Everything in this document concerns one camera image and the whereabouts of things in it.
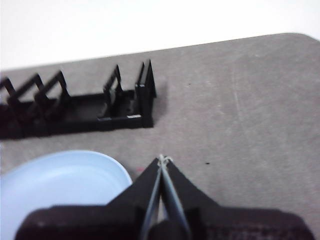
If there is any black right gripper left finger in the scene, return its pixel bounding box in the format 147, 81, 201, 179
14, 155, 163, 240

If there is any blue round plate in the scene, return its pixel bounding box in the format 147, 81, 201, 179
0, 149, 133, 240

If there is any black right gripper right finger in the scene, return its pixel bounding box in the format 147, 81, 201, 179
163, 156, 313, 240

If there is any black plastic plate rack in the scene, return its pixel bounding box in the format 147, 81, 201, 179
0, 59, 158, 141

